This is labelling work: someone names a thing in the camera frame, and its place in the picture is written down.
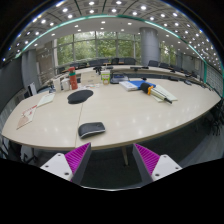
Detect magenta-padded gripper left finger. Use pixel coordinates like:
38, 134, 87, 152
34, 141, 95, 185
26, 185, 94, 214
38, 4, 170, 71
39, 142, 92, 185

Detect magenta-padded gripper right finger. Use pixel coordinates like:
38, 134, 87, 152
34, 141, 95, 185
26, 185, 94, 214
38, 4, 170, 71
132, 143, 183, 184

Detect black computer mouse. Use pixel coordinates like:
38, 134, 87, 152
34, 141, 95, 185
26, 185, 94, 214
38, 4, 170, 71
77, 121, 107, 140

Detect black mouse pad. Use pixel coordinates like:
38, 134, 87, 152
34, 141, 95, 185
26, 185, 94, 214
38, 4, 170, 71
67, 89, 95, 105

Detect red and white leaflet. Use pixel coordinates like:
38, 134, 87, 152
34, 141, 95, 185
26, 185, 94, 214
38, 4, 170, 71
16, 104, 38, 130

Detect white printed menu sheet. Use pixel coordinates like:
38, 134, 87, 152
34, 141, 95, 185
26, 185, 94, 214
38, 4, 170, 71
36, 92, 56, 108

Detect colourful sticker sheet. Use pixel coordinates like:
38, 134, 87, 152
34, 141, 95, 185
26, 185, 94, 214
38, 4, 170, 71
78, 83, 101, 90

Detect white lidded jug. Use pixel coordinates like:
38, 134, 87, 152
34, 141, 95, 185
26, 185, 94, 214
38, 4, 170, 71
60, 77, 72, 92

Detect stack of white paper cups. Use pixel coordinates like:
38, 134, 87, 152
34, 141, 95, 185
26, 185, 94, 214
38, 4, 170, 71
52, 77, 63, 93

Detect blue and white book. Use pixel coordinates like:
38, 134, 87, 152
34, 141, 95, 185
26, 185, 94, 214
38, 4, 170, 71
119, 79, 157, 92

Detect red drink bottle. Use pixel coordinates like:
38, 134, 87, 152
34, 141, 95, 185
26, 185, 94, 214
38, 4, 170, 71
68, 66, 79, 91

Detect grey desk device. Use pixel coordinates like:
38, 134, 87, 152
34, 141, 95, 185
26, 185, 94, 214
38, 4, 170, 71
110, 73, 129, 85

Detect dark office chairs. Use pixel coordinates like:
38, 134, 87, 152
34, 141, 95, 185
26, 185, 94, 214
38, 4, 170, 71
59, 57, 208, 84

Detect ceiling lights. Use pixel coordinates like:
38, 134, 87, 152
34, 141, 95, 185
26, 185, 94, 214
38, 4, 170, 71
3, 0, 223, 64

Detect black microphone with orange ring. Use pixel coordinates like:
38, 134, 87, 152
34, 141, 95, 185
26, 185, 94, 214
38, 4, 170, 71
139, 82, 174, 105

